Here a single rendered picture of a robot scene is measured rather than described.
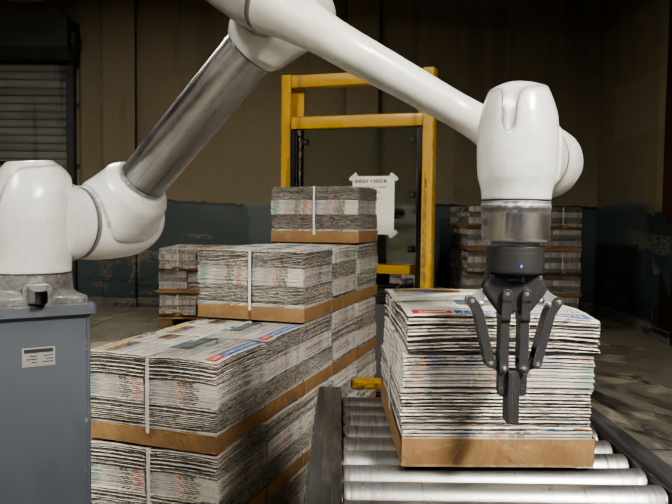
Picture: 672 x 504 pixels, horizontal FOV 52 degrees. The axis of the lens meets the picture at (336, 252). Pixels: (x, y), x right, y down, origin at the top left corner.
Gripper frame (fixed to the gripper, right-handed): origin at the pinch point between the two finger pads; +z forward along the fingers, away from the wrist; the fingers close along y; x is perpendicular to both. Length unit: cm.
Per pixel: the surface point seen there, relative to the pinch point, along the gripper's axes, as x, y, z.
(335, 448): -17.4, 23.5, 13.5
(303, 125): -245, 41, -67
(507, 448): -8.1, -1.7, 9.9
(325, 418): -33.8, 25.5, 13.5
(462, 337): -7.9, 5.3, -6.4
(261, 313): -128, 48, 8
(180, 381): -72, 61, 16
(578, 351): -8.4, -11.8, -4.5
